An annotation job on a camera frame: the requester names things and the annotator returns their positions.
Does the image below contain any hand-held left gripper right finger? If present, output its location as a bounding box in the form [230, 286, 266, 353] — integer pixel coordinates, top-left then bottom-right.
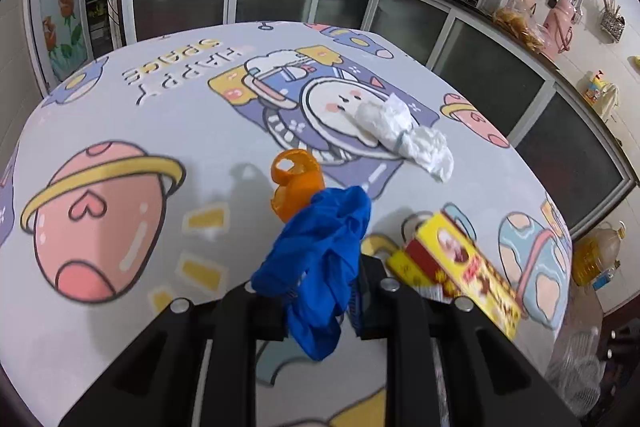
[350, 254, 583, 427]

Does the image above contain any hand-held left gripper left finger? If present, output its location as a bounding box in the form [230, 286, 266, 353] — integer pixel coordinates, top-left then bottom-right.
[57, 279, 291, 427]

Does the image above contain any yellow snack box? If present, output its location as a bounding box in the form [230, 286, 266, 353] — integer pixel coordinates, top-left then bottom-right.
[386, 212, 523, 340]

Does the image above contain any orange peel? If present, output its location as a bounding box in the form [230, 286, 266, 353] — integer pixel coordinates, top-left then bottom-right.
[270, 149, 325, 224]

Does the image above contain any cartoon printed tablecloth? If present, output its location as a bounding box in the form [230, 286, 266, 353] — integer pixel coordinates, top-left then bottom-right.
[0, 21, 573, 427]

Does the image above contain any large cooking oil bottle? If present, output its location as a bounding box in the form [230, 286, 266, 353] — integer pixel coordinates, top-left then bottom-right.
[572, 222, 628, 293]

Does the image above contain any glass fronted kitchen cabinet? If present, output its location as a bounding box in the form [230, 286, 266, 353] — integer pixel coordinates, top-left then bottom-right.
[107, 0, 640, 238]

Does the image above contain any yellow dish soap bottle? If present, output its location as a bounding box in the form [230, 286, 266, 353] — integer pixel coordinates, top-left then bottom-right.
[585, 69, 608, 108]

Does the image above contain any beige hanging cloth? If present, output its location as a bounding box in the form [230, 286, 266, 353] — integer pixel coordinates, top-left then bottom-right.
[602, 82, 621, 122]

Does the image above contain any bag of fried snacks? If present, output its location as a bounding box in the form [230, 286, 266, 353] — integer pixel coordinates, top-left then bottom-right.
[492, 4, 548, 52]

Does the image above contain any pink thermos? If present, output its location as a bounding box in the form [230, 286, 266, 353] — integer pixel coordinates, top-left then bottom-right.
[542, 0, 576, 60]
[510, 0, 538, 22]

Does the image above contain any flower printed glass door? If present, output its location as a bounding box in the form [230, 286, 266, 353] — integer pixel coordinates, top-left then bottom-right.
[30, 0, 93, 92]

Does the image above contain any metal chopstick holder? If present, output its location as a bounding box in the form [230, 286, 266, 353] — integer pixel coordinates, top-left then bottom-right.
[600, 0, 627, 42]

